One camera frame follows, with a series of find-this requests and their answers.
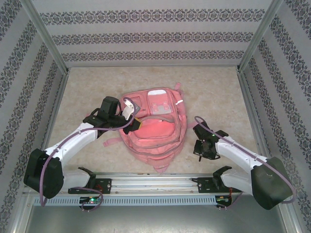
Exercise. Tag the pink school backpack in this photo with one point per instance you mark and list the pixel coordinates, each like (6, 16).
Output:
(155, 145)

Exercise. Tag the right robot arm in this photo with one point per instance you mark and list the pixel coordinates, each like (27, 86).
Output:
(238, 153)

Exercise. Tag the circuit board blue light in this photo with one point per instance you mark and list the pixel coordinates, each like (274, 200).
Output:
(222, 199)

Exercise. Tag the grey metal panel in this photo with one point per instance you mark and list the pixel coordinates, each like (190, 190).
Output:
(155, 221)

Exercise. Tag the circuit board green light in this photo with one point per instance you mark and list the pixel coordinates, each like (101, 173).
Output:
(91, 200)

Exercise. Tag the aluminium front upright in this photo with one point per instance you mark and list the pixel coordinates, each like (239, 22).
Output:
(292, 223)
(20, 218)

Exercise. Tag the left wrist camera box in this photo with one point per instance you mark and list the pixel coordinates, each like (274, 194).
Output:
(128, 111)

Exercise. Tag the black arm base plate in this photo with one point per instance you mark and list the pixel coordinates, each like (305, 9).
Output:
(205, 185)
(107, 185)

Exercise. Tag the aluminium side rail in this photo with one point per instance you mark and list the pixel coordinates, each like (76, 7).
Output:
(248, 97)
(54, 116)

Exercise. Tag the aluminium mounting rail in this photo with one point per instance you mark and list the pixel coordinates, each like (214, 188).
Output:
(150, 182)

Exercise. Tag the aluminium frame post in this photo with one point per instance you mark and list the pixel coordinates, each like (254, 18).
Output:
(43, 34)
(262, 31)

